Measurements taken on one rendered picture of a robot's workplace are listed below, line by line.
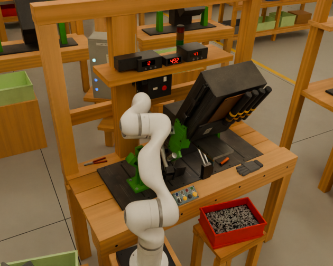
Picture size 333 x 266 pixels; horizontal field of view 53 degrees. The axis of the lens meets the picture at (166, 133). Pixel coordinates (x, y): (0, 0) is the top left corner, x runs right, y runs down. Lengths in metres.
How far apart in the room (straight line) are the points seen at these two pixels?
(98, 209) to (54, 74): 0.80
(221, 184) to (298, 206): 1.49
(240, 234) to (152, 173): 0.73
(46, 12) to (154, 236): 1.17
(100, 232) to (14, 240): 1.42
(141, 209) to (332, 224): 2.38
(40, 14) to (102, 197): 1.07
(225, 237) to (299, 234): 1.46
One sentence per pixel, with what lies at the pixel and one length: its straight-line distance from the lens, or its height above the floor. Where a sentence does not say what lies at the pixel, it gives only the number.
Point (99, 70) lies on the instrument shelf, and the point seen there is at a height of 1.54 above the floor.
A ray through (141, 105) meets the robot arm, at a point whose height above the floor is 1.60.
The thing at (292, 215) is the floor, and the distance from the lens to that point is 3.42.
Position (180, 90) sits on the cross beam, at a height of 1.25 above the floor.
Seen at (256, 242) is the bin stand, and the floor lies 0.77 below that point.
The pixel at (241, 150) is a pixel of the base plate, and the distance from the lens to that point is 2.50.
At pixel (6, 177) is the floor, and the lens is 3.86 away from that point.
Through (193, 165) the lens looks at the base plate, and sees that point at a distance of 2.29.
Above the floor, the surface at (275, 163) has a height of 0.90.
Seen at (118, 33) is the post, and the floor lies 1.76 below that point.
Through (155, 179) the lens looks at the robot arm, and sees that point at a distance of 1.42.
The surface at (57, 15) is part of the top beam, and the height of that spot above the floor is 1.89.
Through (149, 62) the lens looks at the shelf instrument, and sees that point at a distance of 2.01.
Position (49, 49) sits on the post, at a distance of 1.87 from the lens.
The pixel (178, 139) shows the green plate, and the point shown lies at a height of 1.17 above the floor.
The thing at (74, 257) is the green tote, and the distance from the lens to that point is 1.80.
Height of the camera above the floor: 2.34
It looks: 34 degrees down
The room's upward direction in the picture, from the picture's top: 2 degrees clockwise
